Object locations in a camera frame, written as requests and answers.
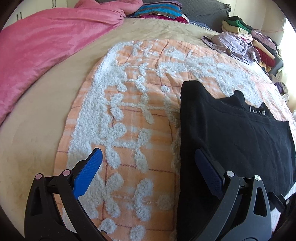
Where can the pink quilt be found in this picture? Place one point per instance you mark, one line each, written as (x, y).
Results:
(31, 46)

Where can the white wardrobe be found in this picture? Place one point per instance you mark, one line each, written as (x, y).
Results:
(12, 11)

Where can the black sweater with orange patches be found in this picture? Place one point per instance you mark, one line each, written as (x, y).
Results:
(241, 138)

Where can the lilac crumpled garment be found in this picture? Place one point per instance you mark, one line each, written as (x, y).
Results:
(234, 46)

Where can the orange white fleece blanket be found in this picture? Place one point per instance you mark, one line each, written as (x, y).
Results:
(129, 107)

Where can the beige bed sheet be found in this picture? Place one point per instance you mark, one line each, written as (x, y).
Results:
(30, 134)

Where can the striped colourful pillow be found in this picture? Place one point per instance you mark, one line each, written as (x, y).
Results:
(165, 10)

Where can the white curtain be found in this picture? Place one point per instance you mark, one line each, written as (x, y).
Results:
(287, 48)

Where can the pile of folded clothes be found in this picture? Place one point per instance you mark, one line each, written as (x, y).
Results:
(271, 61)

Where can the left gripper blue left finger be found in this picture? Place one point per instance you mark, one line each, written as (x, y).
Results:
(85, 171)

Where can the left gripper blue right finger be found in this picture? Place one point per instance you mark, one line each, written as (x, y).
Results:
(211, 173)

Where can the grey quilted headboard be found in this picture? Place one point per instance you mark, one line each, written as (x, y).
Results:
(208, 14)

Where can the bag with purple clothes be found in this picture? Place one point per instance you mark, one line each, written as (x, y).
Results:
(282, 88)

